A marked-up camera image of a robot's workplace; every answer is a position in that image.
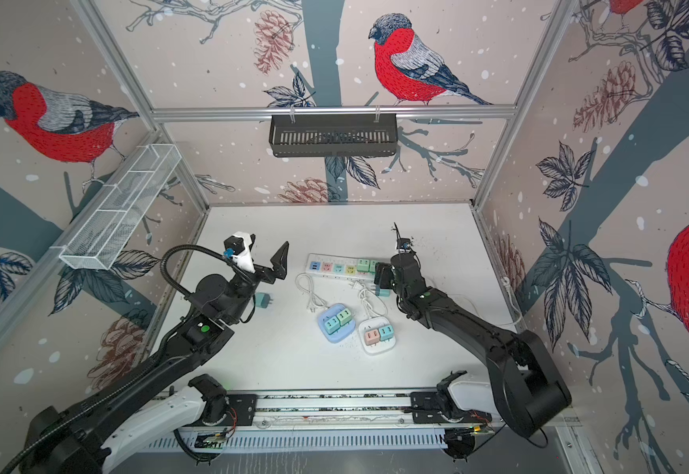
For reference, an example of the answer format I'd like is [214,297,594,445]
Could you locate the dark teal charger plug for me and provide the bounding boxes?
[375,288,392,298]

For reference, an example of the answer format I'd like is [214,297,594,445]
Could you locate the pink charger plug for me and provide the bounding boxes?
[364,329,379,346]

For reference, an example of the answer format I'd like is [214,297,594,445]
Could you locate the light teal charger plug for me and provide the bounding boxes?
[324,316,340,335]

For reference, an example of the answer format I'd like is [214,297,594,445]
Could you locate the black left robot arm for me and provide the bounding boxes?
[3,232,289,473]

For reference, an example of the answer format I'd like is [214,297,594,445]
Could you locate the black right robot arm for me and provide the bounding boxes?
[374,252,573,438]

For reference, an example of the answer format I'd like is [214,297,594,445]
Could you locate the white multicolour power strip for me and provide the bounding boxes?
[305,253,375,282]

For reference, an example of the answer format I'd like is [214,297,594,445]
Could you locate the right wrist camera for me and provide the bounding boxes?
[396,237,413,253]

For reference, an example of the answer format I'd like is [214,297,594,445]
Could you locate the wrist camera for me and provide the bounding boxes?
[224,231,255,274]
[396,237,413,253]

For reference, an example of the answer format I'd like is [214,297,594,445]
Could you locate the white cable of blue cube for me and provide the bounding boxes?
[295,271,329,314]

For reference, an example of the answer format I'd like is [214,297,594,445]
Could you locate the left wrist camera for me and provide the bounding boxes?
[224,231,255,274]

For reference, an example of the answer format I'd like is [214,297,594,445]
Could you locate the white power strip cable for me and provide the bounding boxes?
[462,292,526,327]

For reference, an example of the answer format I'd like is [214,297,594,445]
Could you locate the black wire basket shelf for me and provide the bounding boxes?
[268,114,399,158]

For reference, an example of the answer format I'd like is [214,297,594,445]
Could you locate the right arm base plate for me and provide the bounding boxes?
[404,391,492,426]

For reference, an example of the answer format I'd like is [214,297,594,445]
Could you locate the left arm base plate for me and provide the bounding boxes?
[219,393,259,428]

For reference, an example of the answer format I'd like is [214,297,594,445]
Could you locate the aluminium front rail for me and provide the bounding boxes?
[86,387,579,431]

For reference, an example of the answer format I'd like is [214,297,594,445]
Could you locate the white wire mesh shelf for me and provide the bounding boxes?
[59,143,182,270]

